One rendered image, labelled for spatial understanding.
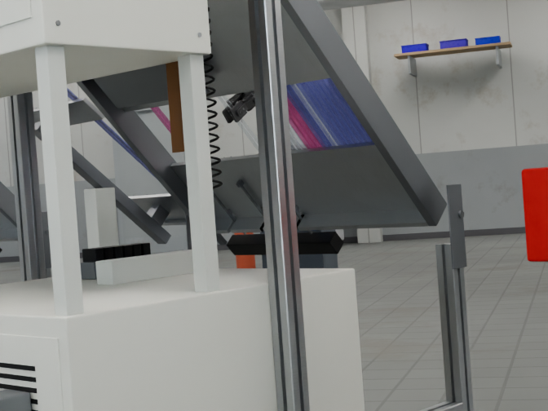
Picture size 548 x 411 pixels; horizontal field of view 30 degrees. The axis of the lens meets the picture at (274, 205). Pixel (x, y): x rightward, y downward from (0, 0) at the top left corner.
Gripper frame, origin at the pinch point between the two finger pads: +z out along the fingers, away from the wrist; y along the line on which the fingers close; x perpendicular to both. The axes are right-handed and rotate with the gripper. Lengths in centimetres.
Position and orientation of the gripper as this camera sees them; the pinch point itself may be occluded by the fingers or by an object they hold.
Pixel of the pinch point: (234, 112)
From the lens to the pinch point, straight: 222.6
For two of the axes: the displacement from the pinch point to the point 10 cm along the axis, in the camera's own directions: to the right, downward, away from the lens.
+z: -5.2, 6.1, -6.0
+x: 4.4, 7.9, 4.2
